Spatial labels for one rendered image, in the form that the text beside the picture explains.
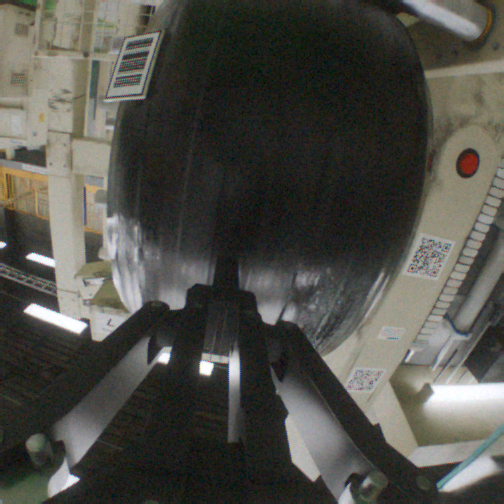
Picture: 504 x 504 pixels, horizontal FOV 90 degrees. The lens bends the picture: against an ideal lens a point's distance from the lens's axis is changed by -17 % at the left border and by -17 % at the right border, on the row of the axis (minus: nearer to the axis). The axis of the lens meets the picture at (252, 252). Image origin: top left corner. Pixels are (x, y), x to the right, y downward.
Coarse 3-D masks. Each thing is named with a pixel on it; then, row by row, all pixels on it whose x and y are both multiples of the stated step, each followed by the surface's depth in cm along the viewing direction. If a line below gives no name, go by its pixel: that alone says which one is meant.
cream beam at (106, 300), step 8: (104, 288) 87; (112, 288) 88; (96, 296) 83; (104, 296) 84; (112, 296) 85; (88, 304) 80; (96, 304) 80; (104, 304) 81; (112, 304) 82; (120, 304) 83; (104, 312) 81; (112, 312) 81; (120, 312) 81; (128, 312) 81; (96, 328) 83; (96, 336) 85; (104, 336) 85; (168, 352) 87; (208, 360) 90; (216, 360) 89; (224, 360) 89
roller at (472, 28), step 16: (384, 0) 25; (400, 0) 24; (416, 0) 24; (432, 0) 23; (448, 0) 23; (464, 0) 23; (416, 16) 26; (432, 16) 25; (448, 16) 24; (464, 16) 24; (480, 16) 24; (464, 32) 25; (480, 32) 25
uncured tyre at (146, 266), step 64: (192, 0) 20; (256, 0) 20; (320, 0) 22; (192, 64) 19; (256, 64) 19; (320, 64) 20; (384, 64) 21; (128, 128) 21; (192, 128) 19; (256, 128) 20; (320, 128) 20; (384, 128) 21; (128, 192) 22; (192, 192) 21; (256, 192) 21; (320, 192) 21; (384, 192) 21; (128, 256) 24; (192, 256) 23; (256, 256) 23; (320, 256) 23; (384, 256) 23; (320, 320) 26
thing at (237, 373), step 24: (240, 312) 15; (240, 336) 13; (264, 336) 13; (240, 360) 11; (264, 360) 11; (240, 384) 10; (264, 384) 10; (240, 408) 9; (264, 408) 9; (240, 432) 8; (264, 432) 7; (264, 456) 7; (288, 456) 7; (264, 480) 6; (288, 480) 6
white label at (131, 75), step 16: (144, 32) 20; (160, 32) 19; (128, 48) 20; (144, 48) 20; (128, 64) 20; (144, 64) 20; (112, 80) 20; (128, 80) 20; (144, 80) 19; (112, 96) 20; (128, 96) 20; (144, 96) 19
